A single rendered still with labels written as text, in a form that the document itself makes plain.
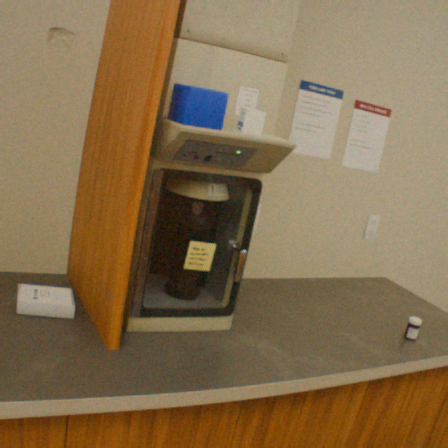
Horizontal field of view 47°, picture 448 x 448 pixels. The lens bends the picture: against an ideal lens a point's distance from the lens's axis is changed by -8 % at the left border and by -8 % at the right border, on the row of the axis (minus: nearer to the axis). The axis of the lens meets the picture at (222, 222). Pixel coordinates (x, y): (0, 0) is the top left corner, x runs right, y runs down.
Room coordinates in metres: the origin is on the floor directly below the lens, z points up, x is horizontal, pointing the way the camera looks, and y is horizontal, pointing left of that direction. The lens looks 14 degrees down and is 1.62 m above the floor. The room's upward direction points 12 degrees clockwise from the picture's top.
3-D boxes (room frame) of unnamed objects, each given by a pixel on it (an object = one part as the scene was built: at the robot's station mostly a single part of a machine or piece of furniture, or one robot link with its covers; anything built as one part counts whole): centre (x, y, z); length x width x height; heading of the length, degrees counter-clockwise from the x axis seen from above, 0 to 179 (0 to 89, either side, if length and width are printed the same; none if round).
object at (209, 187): (1.39, 0.05, 1.19); 0.30 x 0.01 x 0.40; 120
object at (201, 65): (1.51, 0.12, 1.33); 0.32 x 0.25 x 0.77; 120
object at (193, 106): (1.30, 0.11, 1.56); 0.10 x 0.10 x 0.09; 30
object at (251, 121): (1.37, -0.02, 1.54); 0.05 x 0.05 x 0.06; 16
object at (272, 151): (1.35, 0.03, 1.46); 0.32 x 0.11 x 0.10; 120
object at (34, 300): (1.34, 0.44, 0.96); 0.16 x 0.12 x 0.04; 112
